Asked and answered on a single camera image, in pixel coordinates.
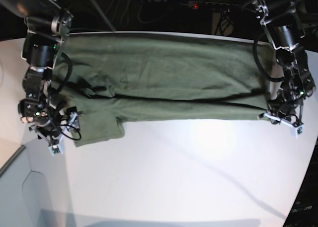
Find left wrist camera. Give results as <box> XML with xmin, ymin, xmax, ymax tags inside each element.
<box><xmin>291</xmin><ymin>124</ymin><xmax>304</xmax><ymax>138</ymax></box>

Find black cable bundle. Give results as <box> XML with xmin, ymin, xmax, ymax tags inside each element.
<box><xmin>213</xmin><ymin>10</ymin><xmax>236</xmax><ymax>36</ymax></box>

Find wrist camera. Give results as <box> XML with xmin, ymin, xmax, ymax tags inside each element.
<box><xmin>48</xmin><ymin>143</ymin><xmax>65</xmax><ymax>156</ymax></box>
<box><xmin>291</xmin><ymin>124</ymin><xmax>304</xmax><ymax>138</ymax></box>

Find green t-shirt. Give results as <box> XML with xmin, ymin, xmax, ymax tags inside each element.
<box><xmin>61</xmin><ymin>34</ymin><xmax>268</xmax><ymax>147</ymax></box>

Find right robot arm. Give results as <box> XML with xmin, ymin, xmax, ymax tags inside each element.
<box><xmin>0</xmin><ymin>0</ymin><xmax>79</xmax><ymax>152</ymax></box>

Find grey cable loops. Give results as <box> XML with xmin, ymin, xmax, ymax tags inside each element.
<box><xmin>103</xmin><ymin>0</ymin><xmax>174</xmax><ymax>25</ymax></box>

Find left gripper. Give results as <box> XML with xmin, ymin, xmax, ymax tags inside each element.
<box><xmin>258</xmin><ymin>98</ymin><xmax>304</xmax><ymax>127</ymax></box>

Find black power strip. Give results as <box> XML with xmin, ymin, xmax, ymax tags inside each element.
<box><xmin>186</xmin><ymin>1</ymin><xmax>240</xmax><ymax>12</ymax></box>

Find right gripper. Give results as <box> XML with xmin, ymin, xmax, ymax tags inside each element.
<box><xmin>29</xmin><ymin>107</ymin><xmax>81</xmax><ymax>146</ymax></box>

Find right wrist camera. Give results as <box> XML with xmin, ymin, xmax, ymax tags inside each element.
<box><xmin>48</xmin><ymin>143</ymin><xmax>65</xmax><ymax>156</ymax></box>

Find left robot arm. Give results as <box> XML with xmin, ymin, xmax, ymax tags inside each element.
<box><xmin>242</xmin><ymin>0</ymin><xmax>316</xmax><ymax>131</ymax></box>

